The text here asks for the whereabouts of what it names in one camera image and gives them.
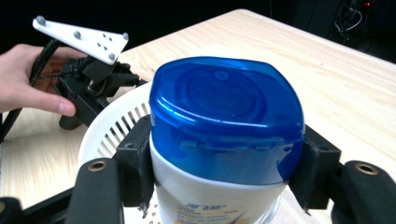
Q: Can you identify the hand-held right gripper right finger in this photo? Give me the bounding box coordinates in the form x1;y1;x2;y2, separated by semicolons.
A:
288;123;396;224

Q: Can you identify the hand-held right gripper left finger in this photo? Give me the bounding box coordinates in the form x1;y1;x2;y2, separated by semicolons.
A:
65;114;156;224

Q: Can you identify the white plastic basket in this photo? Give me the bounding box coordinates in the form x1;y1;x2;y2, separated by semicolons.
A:
78;45;300;224

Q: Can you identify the white bottle with blue cap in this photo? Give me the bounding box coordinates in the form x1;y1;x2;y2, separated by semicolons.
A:
148;55;306;224

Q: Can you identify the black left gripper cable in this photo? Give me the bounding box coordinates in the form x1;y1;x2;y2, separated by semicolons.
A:
0;38;61;145

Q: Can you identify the grey background cable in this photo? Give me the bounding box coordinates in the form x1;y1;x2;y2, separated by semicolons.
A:
337;4;365;33

